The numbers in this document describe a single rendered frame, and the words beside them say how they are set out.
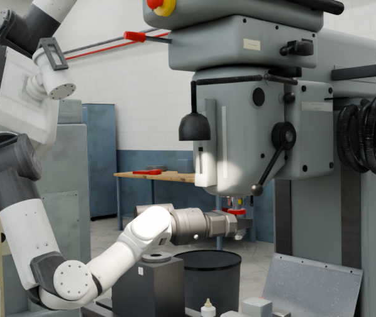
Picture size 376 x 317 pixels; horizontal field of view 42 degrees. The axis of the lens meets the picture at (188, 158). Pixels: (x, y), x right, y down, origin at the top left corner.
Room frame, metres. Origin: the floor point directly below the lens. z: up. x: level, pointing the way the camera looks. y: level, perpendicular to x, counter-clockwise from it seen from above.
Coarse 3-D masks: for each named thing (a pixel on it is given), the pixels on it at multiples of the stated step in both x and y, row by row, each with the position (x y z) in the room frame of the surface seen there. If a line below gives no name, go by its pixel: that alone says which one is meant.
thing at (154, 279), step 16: (144, 256) 1.46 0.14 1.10; (160, 256) 1.46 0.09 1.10; (128, 272) 1.48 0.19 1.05; (144, 272) 1.42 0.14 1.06; (160, 272) 1.40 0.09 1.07; (176, 272) 1.45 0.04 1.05; (112, 288) 1.54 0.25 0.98; (128, 288) 1.48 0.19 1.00; (144, 288) 1.42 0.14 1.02; (160, 288) 1.40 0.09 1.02; (176, 288) 1.45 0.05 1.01; (112, 304) 1.55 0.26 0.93; (128, 304) 1.48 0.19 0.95; (144, 304) 1.42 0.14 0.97; (160, 304) 1.40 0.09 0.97; (176, 304) 1.44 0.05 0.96
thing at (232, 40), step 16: (240, 16) 1.10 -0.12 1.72; (176, 32) 1.23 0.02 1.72; (192, 32) 1.19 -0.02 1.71; (208, 32) 1.15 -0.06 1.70; (224, 32) 1.11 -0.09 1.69; (240, 32) 1.10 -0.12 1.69; (256, 32) 1.13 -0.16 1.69; (272, 32) 1.18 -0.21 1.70; (288, 32) 1.22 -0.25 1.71; (304, 32) 1.27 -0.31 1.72; (176, 48) 1.23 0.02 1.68; (192, 48) 1.19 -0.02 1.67; (208, 48) 1.15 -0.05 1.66; (224, 48) 1.12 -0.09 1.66; (240, 48) 1.10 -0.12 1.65; (256, 48) 1.13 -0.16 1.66; (272, 48) 1.18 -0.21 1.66; (176, 64) 1.23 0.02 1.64; (192, 64) 1.20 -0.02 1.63; (208, 64) 1.17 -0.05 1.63; (224, 64) 1.18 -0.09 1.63; (256, 64) 1.19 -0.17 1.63; (272, 64) 1.20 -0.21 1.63; (288, 64) 1.23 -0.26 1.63; (304, 64) 1.27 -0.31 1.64
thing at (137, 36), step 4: (124, 32) 1.15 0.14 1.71; (128, 32) 1.15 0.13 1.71; (132, 32) 1.16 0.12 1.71; (136, 32) 1.17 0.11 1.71; (140, 32) 1.18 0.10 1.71; (124, 36) 1.15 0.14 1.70; (128, 36) 1.15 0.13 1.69; (132, 36) 1.15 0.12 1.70; (136, 36) 1.16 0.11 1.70; (140, 36) 1.17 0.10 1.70; (144, 36) 1.18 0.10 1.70; (148, 36) 1.19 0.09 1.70; (152, 36) 1.20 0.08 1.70; (132, 40) 1.17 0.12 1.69; (136, 40) 1.17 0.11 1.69; (140, 40) 1.17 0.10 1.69; (144, 40) 1.18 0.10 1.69; (148, 40) 1.20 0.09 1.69; (152, 40) 1.20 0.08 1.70; (156, 40) 1.21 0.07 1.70; (160, 40) 1.22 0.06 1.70; (164, 40) 1.23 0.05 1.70; (168, 40) 1.24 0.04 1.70
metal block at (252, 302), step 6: (246, 300) 1.23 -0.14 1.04; (252, 300) 1.23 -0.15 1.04; (258, 300) 1.23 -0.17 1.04; (264, 300) 1.22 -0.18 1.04; (246, 306) 1.21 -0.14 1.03; (252, 306) 1.20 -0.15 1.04; (258, 306) 1.18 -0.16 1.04; (264, 306) 1.19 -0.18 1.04; (270, 306) 1.21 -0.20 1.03; (246, 312) 1.21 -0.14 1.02; (252, 312) 1.20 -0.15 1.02; (258, 312) 1.18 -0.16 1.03; (264, 312) 1.19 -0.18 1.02; (270, 312) 1.21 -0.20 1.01
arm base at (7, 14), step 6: (0, 12) 1.31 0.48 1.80; (6, 12) 1.27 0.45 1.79; (12, 12) 1.27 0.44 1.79; (0, 18) 1.29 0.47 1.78; (6, 18) 1.26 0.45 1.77; (12, 18) 1.26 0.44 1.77; (0, 24) 1.27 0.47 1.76; (12, 24) 1.26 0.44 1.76; (6, 30) 1.26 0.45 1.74; (0, 36) 1.25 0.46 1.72; (0, 42) 1.25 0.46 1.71; (6, 42) 1.26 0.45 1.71; (12, 48) 1.27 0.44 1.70; (18, 48) 1.28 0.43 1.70; (24, 54) 1.29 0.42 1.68; (30, 54) 1.30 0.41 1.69
